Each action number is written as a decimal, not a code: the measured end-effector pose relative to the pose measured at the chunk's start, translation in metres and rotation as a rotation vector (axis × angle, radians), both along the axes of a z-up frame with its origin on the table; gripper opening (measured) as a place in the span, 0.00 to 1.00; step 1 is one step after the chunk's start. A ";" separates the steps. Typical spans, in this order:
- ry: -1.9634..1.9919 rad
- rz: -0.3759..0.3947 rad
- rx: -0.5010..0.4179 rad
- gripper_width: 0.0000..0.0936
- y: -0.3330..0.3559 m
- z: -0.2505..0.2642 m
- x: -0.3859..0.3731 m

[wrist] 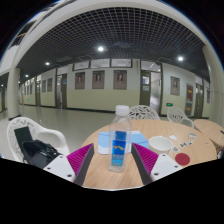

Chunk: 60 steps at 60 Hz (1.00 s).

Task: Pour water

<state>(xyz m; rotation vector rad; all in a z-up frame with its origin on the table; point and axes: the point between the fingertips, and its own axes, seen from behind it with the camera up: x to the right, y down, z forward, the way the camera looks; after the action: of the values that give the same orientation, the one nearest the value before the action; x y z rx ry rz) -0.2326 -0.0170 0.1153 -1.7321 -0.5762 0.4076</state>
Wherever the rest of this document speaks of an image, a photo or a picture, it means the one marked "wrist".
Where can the clear blue-labelled water bottle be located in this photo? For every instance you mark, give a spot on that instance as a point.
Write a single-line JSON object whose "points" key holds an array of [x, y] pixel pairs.
{"points": [[119, 146]]}

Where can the flat round red coaster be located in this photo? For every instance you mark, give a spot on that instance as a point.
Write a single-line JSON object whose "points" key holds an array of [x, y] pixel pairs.
{"points": [[182, 159]]}

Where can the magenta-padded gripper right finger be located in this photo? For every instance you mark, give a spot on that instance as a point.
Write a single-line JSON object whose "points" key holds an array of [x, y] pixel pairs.
{"points": [[163, 165]]}

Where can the black flat tablet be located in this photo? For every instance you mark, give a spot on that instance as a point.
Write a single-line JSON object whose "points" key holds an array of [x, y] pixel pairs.
{"points": [[22, 135]]}

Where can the black bag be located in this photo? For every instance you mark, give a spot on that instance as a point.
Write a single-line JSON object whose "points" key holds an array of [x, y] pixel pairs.
{"points": [[38, 153]]}

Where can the white paper cup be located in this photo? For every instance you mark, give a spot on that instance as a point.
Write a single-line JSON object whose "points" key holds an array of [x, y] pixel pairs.
{"points": [[160, 145]]}

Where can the white plastic armchair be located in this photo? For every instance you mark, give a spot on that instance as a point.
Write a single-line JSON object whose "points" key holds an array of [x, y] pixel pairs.
{"points": [[50, 135]]}

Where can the small rectangular card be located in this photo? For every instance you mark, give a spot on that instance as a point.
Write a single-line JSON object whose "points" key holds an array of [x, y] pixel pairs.
{"points": [[192, 135]]}

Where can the white cloud-shaped sticker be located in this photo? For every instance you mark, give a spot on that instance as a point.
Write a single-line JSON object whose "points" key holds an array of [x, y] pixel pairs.
{"points": [[172, 137]]}

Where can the blue and white paper sheet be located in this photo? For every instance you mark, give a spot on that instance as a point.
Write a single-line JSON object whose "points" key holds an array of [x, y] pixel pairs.
{"points": [[103, 143]]}

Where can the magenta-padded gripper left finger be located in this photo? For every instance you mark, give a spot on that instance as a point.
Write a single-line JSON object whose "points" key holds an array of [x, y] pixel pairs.
{"points": [[63, 166]]}

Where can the small white printed card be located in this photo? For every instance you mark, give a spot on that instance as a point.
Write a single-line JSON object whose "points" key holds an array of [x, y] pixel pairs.
{"points": [[175, 149]]}

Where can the round ceiling lights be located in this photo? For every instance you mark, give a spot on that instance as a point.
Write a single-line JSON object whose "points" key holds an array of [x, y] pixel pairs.
{"points": [[100, 48]]}

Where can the round wooden side table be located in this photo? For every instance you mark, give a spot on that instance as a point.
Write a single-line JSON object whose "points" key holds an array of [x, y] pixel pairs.
{"points": [[208, 128]]}

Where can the framed wall portraits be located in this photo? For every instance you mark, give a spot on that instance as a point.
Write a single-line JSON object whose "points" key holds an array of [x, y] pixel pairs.
{"points": [[120, 79]]}

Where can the black and white sticker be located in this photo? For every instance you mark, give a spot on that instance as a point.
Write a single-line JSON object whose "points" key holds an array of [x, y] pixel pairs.
{"points": [[186, 144]]}

